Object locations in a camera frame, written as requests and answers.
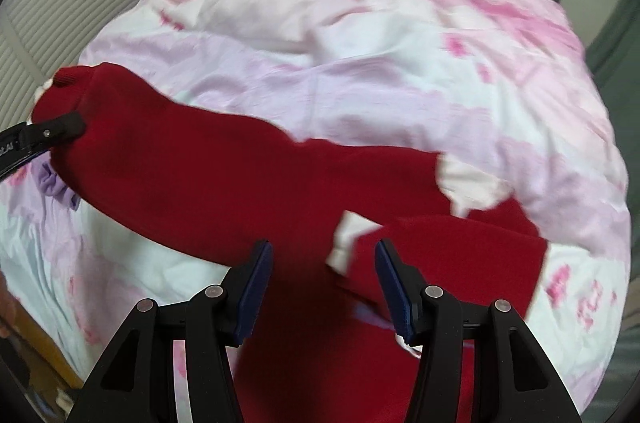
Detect green curtain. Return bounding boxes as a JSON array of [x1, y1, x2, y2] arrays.
[[584, 0, 640, 115]]

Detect person's left hand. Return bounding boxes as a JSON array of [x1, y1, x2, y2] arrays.
[[0, 273, 17, 337]]

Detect pink floral duvet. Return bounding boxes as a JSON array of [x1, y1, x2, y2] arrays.
[[1, 0, 634, 422]]

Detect red small sweater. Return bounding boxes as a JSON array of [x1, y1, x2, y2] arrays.
[[32, 64, 548, 422]]

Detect purple small garment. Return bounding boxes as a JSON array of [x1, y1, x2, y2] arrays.
[[34, 159, 80, 211]]

